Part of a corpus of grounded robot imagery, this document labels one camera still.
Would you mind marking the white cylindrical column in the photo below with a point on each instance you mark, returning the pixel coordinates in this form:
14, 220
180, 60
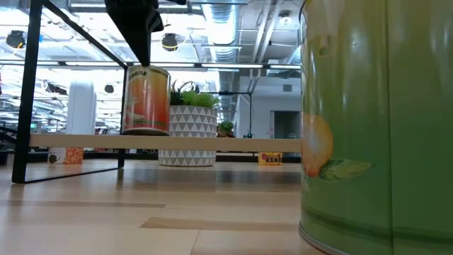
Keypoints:
81, 106

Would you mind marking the black frame wooden shelf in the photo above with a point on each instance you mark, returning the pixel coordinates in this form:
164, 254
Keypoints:
177, 143

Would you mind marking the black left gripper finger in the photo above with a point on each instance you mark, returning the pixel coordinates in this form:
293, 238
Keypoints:
157, 23
136, 25

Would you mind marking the grey wall vent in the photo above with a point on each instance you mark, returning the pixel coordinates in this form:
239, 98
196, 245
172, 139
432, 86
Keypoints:
287, 88

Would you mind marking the black ceiling lamp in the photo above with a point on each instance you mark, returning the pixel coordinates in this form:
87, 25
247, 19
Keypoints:
170, 41
109, 88
16, 39

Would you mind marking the light green pears can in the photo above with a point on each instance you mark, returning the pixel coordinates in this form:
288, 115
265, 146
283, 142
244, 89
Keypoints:
371, 124

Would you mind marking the green artificial plant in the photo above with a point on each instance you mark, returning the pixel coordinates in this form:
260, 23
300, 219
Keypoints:
194, 97

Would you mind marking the orange green beans can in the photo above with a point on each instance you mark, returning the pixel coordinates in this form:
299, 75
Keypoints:
147, 102

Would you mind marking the grey triangle pattern planter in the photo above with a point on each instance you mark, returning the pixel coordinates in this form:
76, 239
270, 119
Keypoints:
191, 120

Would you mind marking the silver ribbed ceiling duct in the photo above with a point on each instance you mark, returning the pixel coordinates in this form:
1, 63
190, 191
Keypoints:
221, 32

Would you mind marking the small background potted plant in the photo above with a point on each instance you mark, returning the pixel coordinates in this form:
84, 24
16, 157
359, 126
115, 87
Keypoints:
225, 128

